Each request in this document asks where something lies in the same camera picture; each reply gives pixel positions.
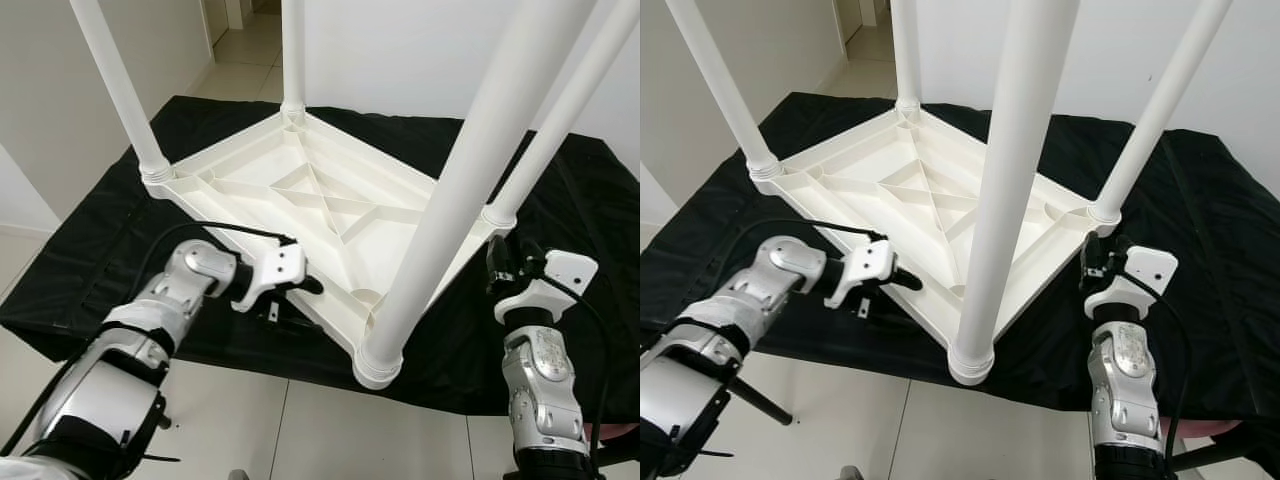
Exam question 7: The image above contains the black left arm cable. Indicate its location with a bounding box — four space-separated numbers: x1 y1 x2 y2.
735 218 889 263
130 220 296 301

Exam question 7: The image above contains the white plastic children table top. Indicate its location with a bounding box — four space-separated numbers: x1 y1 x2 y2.
748 100 1121 386
140 105 516 391

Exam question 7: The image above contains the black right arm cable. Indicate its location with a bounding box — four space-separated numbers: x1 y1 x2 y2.
1140 272 1193 471
555 275 613 461

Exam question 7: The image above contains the black metal frame leg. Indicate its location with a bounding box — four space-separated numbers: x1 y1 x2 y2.
725 375 796 426
1170 440 1251 471
600 435 641 466

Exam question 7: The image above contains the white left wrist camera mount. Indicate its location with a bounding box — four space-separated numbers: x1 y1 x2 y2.
232 242 306 313
825 240 896 309

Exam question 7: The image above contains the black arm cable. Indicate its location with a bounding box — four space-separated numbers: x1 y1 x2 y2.
735 218 889 263
130 220 296 301
1140 272 1193 471
555 275 613 461

